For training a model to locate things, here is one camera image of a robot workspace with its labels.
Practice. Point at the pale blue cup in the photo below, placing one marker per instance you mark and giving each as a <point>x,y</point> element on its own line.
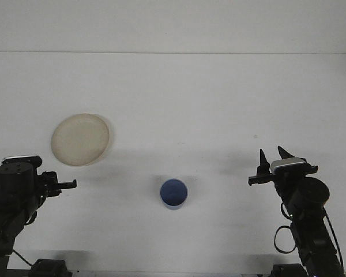
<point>174,197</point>

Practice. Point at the pale round plate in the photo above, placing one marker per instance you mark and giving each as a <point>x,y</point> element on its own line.
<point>80,141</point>

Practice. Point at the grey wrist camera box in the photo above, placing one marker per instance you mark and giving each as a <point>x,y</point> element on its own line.
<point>288,164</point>
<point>21,158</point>

